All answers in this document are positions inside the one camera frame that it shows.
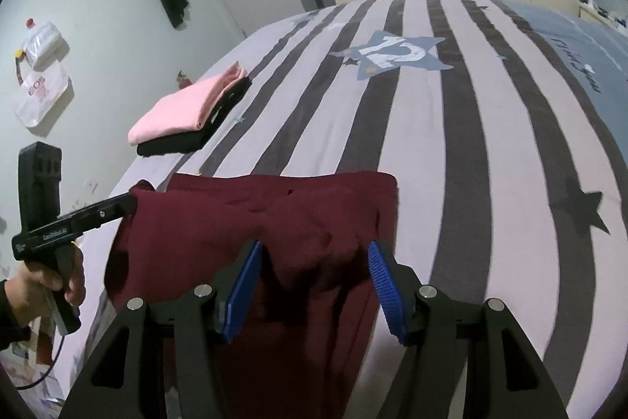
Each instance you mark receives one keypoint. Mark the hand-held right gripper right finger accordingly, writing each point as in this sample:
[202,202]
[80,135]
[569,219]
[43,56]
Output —
[387,286]

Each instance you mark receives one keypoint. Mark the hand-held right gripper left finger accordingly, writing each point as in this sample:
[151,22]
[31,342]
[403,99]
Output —
[243,286]

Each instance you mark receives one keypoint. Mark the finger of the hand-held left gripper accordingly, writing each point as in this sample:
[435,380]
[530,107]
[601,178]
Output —
[105,208]

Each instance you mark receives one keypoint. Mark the maroon t-shirt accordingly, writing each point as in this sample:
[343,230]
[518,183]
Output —
[294,232]

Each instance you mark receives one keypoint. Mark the person's left forearm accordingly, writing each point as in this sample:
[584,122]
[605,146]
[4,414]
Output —
[10,316]

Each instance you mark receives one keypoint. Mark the person's left hand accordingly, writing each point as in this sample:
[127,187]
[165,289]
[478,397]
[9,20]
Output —
[34,286]

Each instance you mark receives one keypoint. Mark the white printed bag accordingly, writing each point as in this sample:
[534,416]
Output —
[41,95]

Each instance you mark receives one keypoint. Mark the pink folded cloth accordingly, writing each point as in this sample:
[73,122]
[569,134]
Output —
[181,110]

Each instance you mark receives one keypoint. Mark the black folded cloth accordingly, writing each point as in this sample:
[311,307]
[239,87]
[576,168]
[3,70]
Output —
[206,129]

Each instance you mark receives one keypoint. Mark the clear plastic bag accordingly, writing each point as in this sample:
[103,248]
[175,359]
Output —
[41,44]

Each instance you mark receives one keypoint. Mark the striped bed cover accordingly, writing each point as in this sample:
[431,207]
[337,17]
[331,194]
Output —
[490,129]

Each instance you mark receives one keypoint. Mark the white nightstand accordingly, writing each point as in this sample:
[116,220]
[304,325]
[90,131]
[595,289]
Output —
[601,9]

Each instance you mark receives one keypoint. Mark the small red wall item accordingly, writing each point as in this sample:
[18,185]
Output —
[183,80]

